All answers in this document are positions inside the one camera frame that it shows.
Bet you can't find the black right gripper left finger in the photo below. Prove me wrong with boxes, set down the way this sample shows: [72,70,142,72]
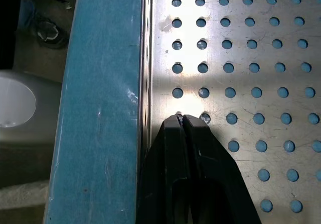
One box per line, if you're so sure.
[136,114,189,224]

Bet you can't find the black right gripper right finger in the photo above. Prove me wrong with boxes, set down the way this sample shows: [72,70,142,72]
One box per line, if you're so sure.
[182,114,263,224]

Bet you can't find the perforated metal tray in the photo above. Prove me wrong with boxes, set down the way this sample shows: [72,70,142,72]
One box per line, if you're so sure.
[136,0,321,224]

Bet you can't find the blue table cover sheet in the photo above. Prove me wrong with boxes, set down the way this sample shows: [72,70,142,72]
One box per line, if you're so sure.
[44,0,146,224]

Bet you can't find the grey rounded robot leg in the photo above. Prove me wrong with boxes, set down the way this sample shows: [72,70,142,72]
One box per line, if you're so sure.
[0,69,62,144]

